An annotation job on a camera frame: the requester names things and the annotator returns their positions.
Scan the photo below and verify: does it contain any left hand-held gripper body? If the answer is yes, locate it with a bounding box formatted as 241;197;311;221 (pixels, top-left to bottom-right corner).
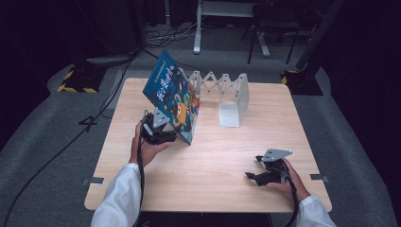
140;107;173;146

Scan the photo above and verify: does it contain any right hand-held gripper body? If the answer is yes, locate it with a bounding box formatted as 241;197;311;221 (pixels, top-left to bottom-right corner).
255;148;293;187

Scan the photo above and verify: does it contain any blue cartoon picture book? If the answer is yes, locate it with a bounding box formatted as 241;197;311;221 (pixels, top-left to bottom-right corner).
142;49;201;146

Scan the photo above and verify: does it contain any white expandable book stand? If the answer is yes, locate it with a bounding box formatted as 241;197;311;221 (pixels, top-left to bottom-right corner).
178;67;251;129

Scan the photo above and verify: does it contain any person's right hand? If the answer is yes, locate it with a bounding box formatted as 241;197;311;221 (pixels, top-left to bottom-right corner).
266;158;311;202

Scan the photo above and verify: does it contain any person's left hand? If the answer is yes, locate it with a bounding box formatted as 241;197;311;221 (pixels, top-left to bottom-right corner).
129;121;174;168

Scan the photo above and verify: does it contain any grey tape mark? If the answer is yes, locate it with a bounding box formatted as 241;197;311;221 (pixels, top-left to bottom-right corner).
309;173;329;183
82;177;105;185

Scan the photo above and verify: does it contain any black yellow striped stand base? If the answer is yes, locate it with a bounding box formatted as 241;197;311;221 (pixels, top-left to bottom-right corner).
281;69;324;96
57;64;107;94

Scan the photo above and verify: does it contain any black chair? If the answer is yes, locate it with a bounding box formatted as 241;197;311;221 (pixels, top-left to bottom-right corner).
240;3;302;65

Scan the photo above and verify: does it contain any dark slanted stand pole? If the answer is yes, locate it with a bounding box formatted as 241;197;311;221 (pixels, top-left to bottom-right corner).
295;0;347;71

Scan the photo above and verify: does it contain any right hand-held gripper black cable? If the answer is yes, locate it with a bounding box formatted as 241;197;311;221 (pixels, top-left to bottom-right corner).
283;179;300;227

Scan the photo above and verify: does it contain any hand-held gripper black cable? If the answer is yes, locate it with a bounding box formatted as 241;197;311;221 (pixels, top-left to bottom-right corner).
283;179;300;227
135;140;146;227

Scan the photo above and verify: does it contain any left hand-held gripper black cable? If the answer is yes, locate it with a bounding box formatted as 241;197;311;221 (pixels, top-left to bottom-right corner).
135;140;146;227

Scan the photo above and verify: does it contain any bundle of floor cables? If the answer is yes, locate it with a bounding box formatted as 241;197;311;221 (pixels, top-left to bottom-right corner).
145;22;198;49

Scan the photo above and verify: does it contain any long black floor cable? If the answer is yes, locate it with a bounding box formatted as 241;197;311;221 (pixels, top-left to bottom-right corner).
1;48;140;226

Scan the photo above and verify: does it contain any white desk frame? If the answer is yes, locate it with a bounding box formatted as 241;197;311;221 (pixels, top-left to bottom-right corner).
193;0;271;59

